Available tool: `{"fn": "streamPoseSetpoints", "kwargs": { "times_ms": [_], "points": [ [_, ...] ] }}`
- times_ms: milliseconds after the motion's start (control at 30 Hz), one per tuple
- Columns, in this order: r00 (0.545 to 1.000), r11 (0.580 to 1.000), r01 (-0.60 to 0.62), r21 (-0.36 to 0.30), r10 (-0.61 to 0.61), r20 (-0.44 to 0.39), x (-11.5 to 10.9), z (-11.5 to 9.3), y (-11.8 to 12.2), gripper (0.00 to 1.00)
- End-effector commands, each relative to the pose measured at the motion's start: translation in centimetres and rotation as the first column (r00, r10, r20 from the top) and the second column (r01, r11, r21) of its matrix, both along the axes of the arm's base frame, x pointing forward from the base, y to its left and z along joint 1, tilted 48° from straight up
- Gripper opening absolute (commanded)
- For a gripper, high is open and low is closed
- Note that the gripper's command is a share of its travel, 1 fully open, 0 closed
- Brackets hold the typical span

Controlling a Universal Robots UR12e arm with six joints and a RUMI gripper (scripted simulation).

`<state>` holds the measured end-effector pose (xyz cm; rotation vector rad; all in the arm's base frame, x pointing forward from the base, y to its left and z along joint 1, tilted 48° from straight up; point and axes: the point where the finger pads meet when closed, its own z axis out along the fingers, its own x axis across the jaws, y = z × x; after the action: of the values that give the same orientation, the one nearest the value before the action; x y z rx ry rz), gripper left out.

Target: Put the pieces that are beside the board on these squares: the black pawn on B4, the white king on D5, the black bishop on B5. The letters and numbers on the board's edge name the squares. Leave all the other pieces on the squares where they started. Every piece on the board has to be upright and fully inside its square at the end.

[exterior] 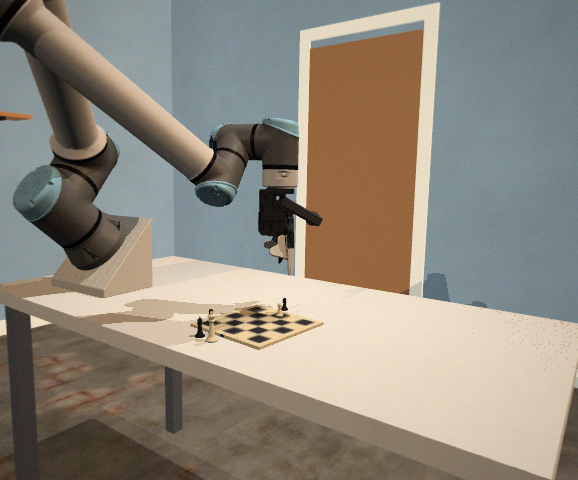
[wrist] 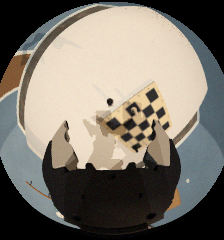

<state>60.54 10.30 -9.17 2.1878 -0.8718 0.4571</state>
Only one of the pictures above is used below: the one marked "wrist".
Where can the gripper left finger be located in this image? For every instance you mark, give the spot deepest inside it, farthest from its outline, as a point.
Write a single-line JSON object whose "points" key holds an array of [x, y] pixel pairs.
{"points": [[59, 158]]}

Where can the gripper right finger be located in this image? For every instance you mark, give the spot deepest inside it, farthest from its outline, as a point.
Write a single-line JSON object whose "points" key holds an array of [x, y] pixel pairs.
{"points": [[161, 155]]}

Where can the black and cream chessboard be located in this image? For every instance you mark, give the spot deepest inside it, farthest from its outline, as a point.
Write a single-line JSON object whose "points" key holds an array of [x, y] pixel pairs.
{"points": [[131, 129]]}

